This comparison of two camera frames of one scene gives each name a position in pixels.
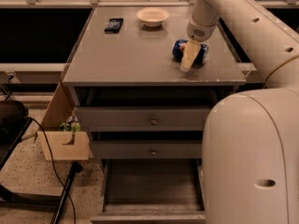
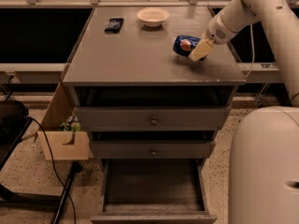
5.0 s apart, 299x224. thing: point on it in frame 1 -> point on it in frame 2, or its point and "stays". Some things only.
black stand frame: (7, 198) stays
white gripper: (200, 31) -> (217, 32)
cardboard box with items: (62, 145) stays
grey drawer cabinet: (141, 86) stays
